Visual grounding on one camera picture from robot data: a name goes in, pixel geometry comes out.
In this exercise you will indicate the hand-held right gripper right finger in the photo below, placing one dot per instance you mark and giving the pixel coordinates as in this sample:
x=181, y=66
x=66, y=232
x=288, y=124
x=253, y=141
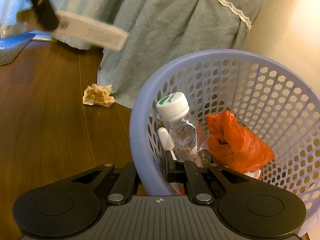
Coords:
x=168, y=167

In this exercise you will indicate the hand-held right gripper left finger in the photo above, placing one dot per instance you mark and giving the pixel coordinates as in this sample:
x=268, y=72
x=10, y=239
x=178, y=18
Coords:
x=130, y=177

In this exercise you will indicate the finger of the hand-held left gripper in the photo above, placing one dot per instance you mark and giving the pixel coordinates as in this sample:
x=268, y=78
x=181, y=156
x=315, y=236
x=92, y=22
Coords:
x=41, y=7

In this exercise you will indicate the white plastic spoon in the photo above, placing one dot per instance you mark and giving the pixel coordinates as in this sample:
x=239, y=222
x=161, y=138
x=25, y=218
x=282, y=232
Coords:
x=165, y=140

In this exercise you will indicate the lilac plastic mesh wastebasket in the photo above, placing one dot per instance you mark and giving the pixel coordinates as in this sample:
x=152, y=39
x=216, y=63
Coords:
x=140, y=120

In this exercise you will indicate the white and yellow medicine box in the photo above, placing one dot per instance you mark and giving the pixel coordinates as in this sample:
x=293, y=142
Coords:
x=95, y=33

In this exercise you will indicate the crushed clear plastic bottle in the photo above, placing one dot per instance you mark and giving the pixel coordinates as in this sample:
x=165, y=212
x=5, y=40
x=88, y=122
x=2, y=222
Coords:
x=172, y=106

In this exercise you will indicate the red plastic bag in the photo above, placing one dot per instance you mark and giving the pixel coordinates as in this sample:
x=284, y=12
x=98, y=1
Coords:
x=237, y=147

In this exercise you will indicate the grey and blue doormat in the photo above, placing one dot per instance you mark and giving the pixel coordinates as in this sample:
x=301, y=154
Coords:
x=12, y=48

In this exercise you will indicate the light blue starred curtain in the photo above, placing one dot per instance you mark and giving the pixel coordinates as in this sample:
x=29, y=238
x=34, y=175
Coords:
x=95, y=0

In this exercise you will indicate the crumpled brown paper ball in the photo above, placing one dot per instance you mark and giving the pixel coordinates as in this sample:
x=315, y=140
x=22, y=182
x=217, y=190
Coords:
x=98, y=96

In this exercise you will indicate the grey curtain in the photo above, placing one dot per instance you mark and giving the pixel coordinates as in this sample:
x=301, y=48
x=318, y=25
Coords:
x=175, y=25

